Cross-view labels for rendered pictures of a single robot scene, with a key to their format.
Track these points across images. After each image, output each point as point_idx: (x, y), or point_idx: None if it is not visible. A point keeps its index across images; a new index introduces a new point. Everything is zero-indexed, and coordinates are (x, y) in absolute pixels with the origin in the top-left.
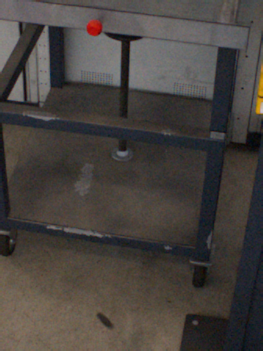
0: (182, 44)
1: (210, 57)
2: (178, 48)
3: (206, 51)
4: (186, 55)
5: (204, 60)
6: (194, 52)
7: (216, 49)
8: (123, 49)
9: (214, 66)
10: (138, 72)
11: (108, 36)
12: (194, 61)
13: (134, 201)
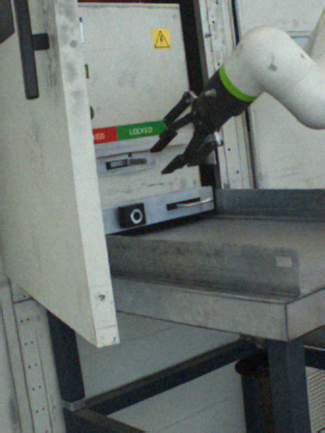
0: (200, 418)
1: (225, 418)
2: (197, 426)
3: (221, 413)
4: (206, 429)
5: (222, 425)
6: (212, 421)
7: (229, 405)
8: (268, 393)
9: (231, 426)
10: None
11: (268, 375)
12: (214, 432)
13: None
